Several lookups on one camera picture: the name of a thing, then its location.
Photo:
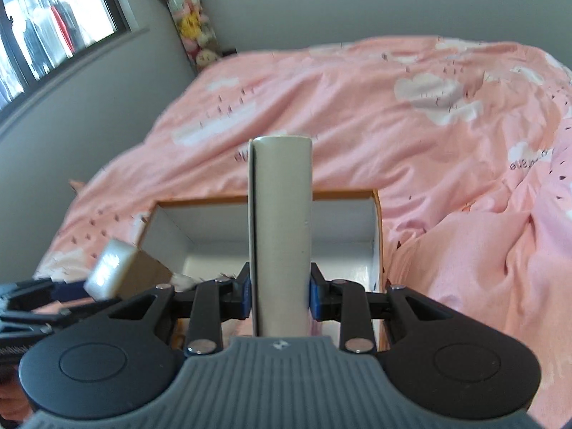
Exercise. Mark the window with dark frame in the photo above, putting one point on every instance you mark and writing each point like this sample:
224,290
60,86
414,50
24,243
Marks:
44,85

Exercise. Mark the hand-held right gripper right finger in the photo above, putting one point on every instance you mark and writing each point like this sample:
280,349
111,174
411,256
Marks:
315,297

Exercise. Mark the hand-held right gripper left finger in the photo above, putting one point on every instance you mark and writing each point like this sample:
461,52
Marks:
245,292

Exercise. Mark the clear tube of plush toys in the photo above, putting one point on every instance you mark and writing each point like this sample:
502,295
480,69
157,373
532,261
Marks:
194,22

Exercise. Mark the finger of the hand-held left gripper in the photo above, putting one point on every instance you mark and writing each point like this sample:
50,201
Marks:
67,317
62,291

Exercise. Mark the hanging clothes outside window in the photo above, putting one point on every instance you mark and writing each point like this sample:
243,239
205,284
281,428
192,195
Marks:
58,27

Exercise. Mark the pink cloud print blanket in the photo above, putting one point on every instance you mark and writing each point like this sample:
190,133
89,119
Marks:
357,111

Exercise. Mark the orange cardboard box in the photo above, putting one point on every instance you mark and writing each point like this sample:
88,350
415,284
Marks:
348,223

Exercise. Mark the small brown cardboard box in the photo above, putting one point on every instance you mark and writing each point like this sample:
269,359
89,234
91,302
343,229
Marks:
111,268

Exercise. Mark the white lidded box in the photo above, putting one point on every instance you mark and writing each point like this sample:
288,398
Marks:
281,232

